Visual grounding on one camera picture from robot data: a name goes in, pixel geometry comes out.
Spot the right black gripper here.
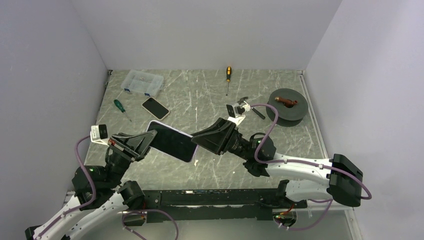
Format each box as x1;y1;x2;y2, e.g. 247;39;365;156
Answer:
188;118;253;161

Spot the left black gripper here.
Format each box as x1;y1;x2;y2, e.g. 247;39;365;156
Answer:
104;128;160;188

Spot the phone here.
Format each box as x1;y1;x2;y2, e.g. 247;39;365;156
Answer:
141;97;170;121
146;120;198;163

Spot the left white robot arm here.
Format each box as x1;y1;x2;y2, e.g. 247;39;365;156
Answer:
25;125;158;240

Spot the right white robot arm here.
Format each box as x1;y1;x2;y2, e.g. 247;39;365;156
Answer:
191;118;364;208

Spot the phone in beige case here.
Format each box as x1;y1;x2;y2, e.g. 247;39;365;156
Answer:
141;97;170;121

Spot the clear plastic screw box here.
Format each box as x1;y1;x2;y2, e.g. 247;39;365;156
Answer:
120;70;164;97

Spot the orange black screwdriver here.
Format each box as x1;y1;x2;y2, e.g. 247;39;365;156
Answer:
225;66;232;96

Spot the black filament spool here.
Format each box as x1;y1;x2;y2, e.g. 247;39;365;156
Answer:
267;88;309;127

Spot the brown red tool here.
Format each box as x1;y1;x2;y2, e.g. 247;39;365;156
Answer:
274;96;298;108

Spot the small black handled hammer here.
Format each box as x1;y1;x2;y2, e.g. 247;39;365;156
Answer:
237;96;266;120

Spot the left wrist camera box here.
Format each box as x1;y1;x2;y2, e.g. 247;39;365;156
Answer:
90;124;109;146

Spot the green handled screwdriver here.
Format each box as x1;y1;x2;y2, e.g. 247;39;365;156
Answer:
113;99;132;122

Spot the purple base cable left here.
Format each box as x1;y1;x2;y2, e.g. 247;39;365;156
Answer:
121;207;180;240

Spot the black base frame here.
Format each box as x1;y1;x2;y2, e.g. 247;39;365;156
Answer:
122;188;299;223

